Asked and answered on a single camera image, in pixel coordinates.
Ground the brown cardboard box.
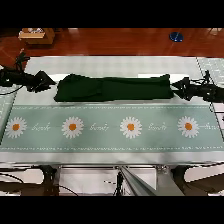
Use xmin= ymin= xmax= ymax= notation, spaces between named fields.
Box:
xmin=17 ymin=28 xmax=56 ymax=46

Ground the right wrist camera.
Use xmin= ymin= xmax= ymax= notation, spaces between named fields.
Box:
xmin=199 ymin=69 xmax=214 ymax=86

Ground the blue round disc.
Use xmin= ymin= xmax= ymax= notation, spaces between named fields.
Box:
xmin=168 ymin=31 xmax=185 ymax=43

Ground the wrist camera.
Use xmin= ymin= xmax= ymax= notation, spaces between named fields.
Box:
xmin=199 ymin=69 xmax=214 ymax=86
xmin=13 ymin=49 xmax=32 ymax=73

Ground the black cable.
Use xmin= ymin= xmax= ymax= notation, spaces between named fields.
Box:
xmin=0 ymin=83 xmax=25 ymax=97

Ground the silver frame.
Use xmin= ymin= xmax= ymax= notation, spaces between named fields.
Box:
xmin=0 ymin=161 xmax=224 ymax=197

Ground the dark green T-shirt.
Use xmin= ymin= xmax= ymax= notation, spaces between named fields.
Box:
xmin=53 ymin=73 xmax=176 ymax=103

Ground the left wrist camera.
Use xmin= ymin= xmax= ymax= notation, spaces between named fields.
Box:
xmin=13 ymin=49 xmax=32 ymax=73

